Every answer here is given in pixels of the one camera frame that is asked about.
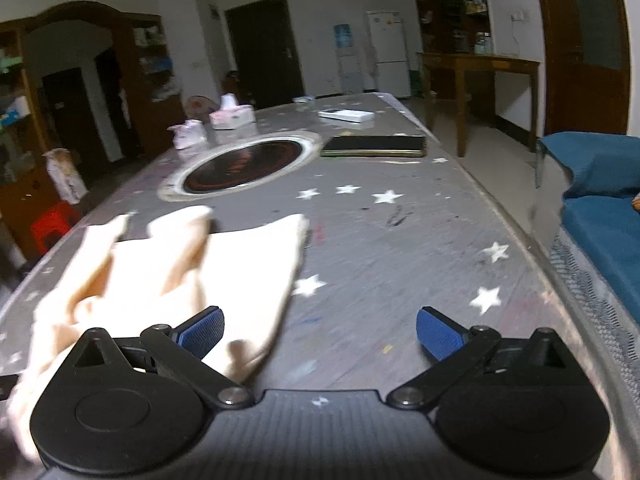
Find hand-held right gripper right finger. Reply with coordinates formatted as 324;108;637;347
387;306;592;409

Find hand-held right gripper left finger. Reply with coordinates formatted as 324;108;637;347
50;306;256;409

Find cream fleece garment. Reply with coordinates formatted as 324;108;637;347
7;205;310;466

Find round black induction cooker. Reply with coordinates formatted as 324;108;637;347
159;130;323;202

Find red plastic stool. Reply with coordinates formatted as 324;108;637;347
30;201;83;256

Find small pink tissue pack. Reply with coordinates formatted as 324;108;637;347
170;120;206;150

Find dark smartphone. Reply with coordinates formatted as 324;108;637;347
320;134;427;158

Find white printed sack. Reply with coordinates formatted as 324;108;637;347
44;148;90;206

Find white pink tissue box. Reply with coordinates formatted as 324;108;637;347
208;94;255;131

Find pink printed cushion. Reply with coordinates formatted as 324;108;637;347
184;94;221;122

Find blue sofa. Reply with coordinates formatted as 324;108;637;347
532;131;640;411

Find white remote control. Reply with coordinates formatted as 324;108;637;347
318;107;375;123

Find brown wooden side table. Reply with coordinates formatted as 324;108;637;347
416;51;542;157

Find white refrigerator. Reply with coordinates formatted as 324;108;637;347
366;10;412;98

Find white water dispenser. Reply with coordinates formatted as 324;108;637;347
332;24;364;96

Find dark wooden door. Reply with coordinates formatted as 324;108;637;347
224;0;306;106

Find wooden arch shelf unit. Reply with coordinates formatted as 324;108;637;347
0;1;186;261

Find brown glazed wooden door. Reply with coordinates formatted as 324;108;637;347
532;0;632;136

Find dark wooden display cabinet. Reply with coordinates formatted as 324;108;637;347
411;0;493;96

